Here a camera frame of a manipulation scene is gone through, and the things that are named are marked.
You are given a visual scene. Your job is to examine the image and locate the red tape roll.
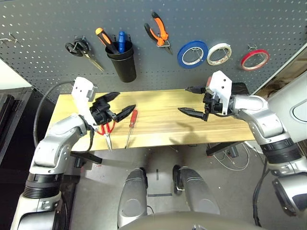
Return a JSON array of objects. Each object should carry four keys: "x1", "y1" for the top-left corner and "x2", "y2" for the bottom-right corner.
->
[{"x1": 240, "y1": 49, "x2": 271, "y2": 71}]

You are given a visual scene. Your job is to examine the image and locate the dark grey metal pegboard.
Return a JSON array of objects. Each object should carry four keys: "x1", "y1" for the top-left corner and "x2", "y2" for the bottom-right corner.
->
[{"x1": 0, "y1": 0, "x2": 307, "y2": 104}]

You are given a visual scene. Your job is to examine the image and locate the black handled scissors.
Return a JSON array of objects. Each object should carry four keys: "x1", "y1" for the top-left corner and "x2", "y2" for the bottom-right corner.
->
[{"x1": 65, "y1": 35, "x2": 106, "y2": 72}]

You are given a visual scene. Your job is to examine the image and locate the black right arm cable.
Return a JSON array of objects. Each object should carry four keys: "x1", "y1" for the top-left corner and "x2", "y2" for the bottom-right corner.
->
[{"x1": 253, "y1": 158, "x2": 271, "y2": 227}]

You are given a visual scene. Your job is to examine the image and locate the white tape roll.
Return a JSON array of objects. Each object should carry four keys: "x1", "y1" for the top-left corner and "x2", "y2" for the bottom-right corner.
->
[{"x1": 206, "y1": 43, "x2": 233, "y2": 66}]

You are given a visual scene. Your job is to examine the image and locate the silver robot left leg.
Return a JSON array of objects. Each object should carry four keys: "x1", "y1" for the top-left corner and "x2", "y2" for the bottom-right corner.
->
[{"x1": 117, "y1": 167, "x2": 148, "y2": 228}]

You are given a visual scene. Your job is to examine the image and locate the blue handled screwdriver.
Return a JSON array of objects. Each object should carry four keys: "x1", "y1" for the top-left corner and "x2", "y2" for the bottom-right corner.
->
[{"x1": 118, "y1": 31, "x2": 127, "y2": 53}]

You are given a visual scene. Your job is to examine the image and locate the red handled scissors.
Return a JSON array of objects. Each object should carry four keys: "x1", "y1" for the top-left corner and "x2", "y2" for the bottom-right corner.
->
[{"x1": 97, "y1": 121, "x2": 116, "y2": 151}]

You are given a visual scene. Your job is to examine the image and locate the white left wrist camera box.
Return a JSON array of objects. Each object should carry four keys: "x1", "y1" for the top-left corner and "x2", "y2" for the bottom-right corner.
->
[{"x1": 71, "y1": 77, "x2": 99, "y2": 131}]

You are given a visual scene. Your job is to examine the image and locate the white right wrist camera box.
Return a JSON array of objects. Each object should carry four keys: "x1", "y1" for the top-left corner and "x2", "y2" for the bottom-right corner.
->
[{"x1": 205, "y1": 70, "x2": 233, "y2": 115}]

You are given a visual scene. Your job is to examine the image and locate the silver robot leg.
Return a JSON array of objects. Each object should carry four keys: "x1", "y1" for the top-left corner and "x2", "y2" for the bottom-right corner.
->
[
  {"x1": 172, "y1": 164, "x2": 221, "y2": 215},
  {"x1": 117, "y1": 167, "x2": 148, "y2": 228}
]

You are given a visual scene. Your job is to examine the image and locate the orange black needle-nose pliers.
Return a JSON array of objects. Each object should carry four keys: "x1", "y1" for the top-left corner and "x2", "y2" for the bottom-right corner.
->
[{"x1": 144, "y1": 11, "x2": 173, "y2": 55}]

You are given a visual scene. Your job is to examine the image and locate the red handled screwdriver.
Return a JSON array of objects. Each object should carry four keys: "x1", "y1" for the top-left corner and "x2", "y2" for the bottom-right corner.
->
[{"x1": 124, "y1": 109, "x2": 139, "y2": 150}]

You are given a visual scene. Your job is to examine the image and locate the blue tape roll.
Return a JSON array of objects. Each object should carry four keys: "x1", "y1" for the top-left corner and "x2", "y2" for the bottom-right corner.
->
[{"x1": 177, "y1": 40, "x2": 209, "y2": 69}]

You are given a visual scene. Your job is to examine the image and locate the black plastic tool case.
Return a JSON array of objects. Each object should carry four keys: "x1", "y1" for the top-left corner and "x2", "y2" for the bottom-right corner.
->
[{"x1": 231, "y1": 82, "x2": 249, "y2": 95}]

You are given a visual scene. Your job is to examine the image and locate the light wooden shelf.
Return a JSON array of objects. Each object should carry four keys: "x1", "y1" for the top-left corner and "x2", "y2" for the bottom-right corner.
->
[{"x1": 259, "y1": 55, "x2": 307, "y2": 99}]

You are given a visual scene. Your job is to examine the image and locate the orange black handled screwdriver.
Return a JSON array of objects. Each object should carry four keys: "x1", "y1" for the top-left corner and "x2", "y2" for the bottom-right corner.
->
[{"x1": 95, "y1": 27, "x2": 119, "y2": 55}]

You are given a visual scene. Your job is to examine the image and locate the black plastic cup holder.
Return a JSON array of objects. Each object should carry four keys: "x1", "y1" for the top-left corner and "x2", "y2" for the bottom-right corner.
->
[{"x1": 105, "y1": 41, "x2": 137, "y2": 83}]

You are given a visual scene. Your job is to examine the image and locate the grey robot torso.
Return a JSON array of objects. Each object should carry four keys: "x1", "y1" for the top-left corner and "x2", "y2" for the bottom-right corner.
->
[{"x1": 119, "y1": 212, "x2": 257, "y2": 230}]

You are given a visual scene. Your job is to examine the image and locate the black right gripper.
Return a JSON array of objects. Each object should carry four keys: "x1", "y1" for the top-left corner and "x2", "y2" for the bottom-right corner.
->
[{"x1": 177, "y1": 86, "x2": 224, "y2": 122}]

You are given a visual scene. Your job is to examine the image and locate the silver robot right leg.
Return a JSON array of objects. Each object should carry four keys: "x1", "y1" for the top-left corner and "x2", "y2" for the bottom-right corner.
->
[{"x1": 172, "y1": 164, "x2": 221, "y2": 215}]

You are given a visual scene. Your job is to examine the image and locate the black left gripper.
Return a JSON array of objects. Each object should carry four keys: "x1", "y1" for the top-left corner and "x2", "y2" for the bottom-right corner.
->
[{"x1": 90, "y1": 92, "x2": 137, "y2": 125}]

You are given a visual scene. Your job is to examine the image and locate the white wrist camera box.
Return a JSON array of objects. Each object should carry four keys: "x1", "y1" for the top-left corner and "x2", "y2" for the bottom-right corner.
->
[
  {"x1": 71, "y1": 77, "x2": 99, "y2": 131},
  {"x1": 205, "y1": 70, "x2": 233, "y2": 115}
]

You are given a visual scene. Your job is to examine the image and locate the white floor cable bundle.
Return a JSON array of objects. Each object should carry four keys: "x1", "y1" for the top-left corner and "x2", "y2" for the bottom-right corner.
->
[{"x1": 213, "y1": 142, "x2": 267, "y2": 171}]

